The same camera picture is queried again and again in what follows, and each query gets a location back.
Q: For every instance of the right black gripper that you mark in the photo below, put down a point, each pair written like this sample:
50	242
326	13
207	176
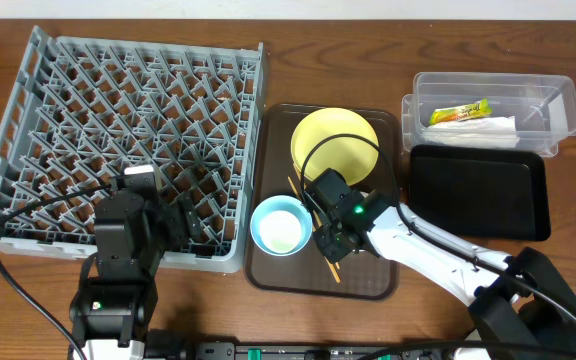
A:
321	239

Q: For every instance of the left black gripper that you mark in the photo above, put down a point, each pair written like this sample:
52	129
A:
177	220

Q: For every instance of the green orange snack wrapper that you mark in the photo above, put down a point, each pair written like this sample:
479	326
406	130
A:
479	109

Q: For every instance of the white paper cup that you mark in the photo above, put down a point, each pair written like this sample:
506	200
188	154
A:
280	231

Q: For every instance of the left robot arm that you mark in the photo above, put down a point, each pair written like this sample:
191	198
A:
117	293

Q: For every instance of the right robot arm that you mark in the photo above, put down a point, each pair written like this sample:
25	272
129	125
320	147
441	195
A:
521	305

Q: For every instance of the grey plastic dishwasher rack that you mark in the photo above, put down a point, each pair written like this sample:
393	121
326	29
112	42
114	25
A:
82	110

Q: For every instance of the black waste tray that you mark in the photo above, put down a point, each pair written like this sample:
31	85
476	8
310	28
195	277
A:
475	192

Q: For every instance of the clear plastic waste bin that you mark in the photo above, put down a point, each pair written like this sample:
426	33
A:
544	106

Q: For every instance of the wooden chopstick right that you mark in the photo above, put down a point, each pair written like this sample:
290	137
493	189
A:
298	172

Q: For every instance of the wooden chopstick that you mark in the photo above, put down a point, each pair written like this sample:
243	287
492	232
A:
298	172
297	195

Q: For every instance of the dark brown serving tray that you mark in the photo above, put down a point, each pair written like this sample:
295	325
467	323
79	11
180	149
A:
360	276

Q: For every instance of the wooden chopstick left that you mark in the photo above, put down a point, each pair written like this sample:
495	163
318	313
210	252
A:
297	195

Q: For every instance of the yellow round plate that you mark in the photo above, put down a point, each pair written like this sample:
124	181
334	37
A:
352	158

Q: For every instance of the light blue bowl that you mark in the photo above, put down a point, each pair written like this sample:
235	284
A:
285	203

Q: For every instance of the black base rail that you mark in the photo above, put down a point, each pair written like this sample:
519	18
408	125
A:
433	349

